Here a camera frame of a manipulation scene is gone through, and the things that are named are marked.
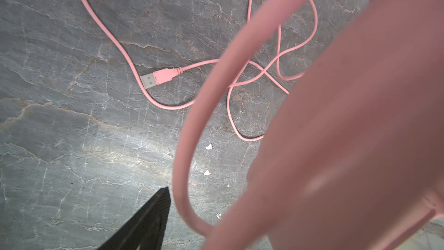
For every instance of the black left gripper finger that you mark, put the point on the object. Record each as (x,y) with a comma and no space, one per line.
(144,230)

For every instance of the pink headphones with cable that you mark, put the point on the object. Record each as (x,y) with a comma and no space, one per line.
(354,157)

